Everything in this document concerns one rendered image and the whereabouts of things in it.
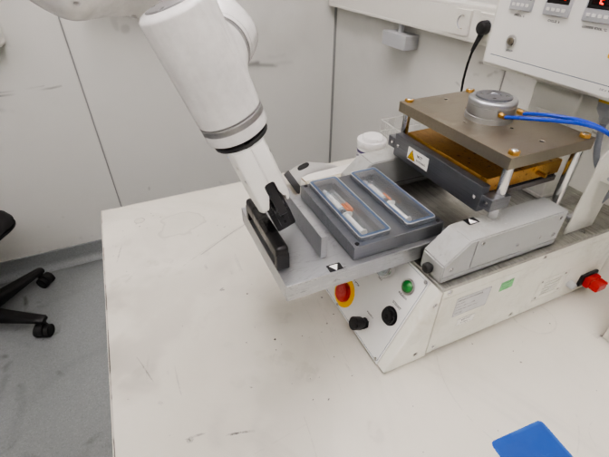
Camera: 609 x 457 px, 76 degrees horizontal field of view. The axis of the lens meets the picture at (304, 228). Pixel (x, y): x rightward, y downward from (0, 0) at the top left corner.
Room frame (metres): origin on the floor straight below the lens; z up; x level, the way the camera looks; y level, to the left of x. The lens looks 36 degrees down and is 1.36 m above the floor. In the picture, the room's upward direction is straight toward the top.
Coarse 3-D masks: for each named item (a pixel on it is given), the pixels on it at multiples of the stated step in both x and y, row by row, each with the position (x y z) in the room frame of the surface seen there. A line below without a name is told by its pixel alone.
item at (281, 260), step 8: (248, 200) 0.55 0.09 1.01; (248, 208) 0.54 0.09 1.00; (256, 208) 0.53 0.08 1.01; (248, 216) 0.55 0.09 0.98; (256, 216) 0.51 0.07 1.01; (264, 216) 0.50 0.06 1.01; (256, 224) 0.50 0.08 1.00; (264, 224) 0.48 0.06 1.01; (272, 224) 0.48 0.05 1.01; (264, 232) 0.47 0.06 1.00; (272, 232) 0.46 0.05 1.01; (272, 240) 0.44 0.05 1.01; (280, 240) 0.44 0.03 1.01; (272, 248) 0.44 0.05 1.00; (280, 248) 0.42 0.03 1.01; (280, 256) 0.42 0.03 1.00; (288, 256) 0.43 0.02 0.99; (280, 264) 0.42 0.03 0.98; (288, 264) 0.43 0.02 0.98
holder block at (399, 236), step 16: (304, 192) 0.61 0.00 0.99; (320, 208) 0.55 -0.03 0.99; (336, 224) 0.50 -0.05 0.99; (400, 224) 0.50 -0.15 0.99; (432, 224) 0.50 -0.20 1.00; (352, 240) 0.46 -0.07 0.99; (368, 240) 0.46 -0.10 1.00; (384, 240) 0.46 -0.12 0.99; (400, 240) 0.48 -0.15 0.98; (416, 240) 0.49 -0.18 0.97; (352, 256) 0.45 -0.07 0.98; (368, 256) 0.45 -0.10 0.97
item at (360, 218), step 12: (324, 180) 0.63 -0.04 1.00; (336, 180) 0.63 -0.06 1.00; (324, 192) 0.58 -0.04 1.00; (336, 192) 0.58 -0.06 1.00; (348, 192) 0.58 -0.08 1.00; (336, 204) 0.55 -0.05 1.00; (348, 204) 0.55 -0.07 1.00; (360, 204) 0.55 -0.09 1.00; (348, 216) 0.51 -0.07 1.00; (360, 216) 0.51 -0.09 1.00; (372, 216) 0.51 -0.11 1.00; (360, 228) 0.48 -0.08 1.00; (372, 228) 0.48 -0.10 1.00; (384, 228) 0.48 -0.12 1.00
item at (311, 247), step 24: (312, 216) 0.56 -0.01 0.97; (264, 240) 0.49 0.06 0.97; (288, 240) 0.49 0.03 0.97; (312, 240) 0.48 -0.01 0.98; (336, 240) 0.49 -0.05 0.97; (312, 264) 0.44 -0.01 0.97; (360, 264) 0.44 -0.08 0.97; (384, 264) 0.45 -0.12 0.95; (288, 288) 0.39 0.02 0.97; (312, 288) 0.40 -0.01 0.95
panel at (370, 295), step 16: (400, 272) 0.49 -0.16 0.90; (416, 272) 0.47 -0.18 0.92; (352, 288) 0.54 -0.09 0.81; (368, 288) 0.52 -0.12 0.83; (384, 288) 0.49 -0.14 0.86; (400, 288) 0.47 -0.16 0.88; (416, 288) 0.45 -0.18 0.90; (336, 304) 0.55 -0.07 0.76; (352, 304) 0.52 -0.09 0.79; (368, 304) 0.50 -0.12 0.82; (384, 304) 0.48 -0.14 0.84; (400, 304) 0.46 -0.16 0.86; (416, 304) 0.44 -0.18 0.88; (368, 320) 0.48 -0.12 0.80; (400, 320) 0.44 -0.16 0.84; (368, 336) 0.46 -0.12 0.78; (384, 336) 0.44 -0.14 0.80; (368, 352) 0.44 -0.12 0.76; (384, 352) 0.42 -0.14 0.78
